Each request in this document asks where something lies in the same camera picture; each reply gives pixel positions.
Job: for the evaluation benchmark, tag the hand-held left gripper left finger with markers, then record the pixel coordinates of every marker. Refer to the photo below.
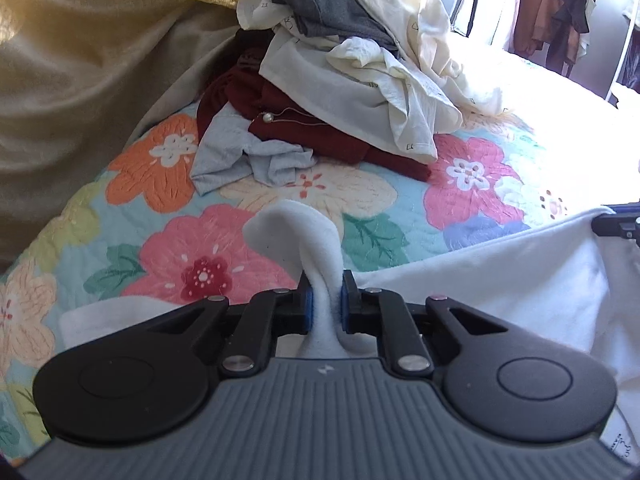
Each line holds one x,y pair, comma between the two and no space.
308,312

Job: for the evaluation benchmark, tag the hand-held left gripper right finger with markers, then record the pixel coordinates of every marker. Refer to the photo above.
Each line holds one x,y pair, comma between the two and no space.
345,312

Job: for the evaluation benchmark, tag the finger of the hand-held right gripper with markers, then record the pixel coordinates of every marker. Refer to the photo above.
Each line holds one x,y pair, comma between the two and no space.
620,224

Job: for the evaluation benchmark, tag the floral quilt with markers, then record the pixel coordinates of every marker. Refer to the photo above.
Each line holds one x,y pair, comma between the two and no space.
200,260

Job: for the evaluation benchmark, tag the white rack pole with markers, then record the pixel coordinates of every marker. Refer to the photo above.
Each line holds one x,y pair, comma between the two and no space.
620,55

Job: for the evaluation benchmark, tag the dark red garment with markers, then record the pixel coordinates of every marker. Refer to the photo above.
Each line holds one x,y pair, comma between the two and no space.
310,135

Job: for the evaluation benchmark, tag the light blue-grey garment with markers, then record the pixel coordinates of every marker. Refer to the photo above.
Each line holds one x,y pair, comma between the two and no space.
225,145

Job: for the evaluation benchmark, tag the brown hanging garment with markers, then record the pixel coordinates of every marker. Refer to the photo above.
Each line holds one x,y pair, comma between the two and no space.
537,15

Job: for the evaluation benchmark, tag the white sheer cloth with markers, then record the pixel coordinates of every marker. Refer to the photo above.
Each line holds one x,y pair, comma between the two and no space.
325,80

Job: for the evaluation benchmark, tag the cream printed shirt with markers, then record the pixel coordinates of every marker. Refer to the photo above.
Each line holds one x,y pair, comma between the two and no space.
425,35

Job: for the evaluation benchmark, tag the beige curtain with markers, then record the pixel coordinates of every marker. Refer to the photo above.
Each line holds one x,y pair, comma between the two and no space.
100,85

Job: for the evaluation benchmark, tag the dark grey garment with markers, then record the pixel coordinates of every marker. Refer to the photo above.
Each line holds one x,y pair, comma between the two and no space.
325,0

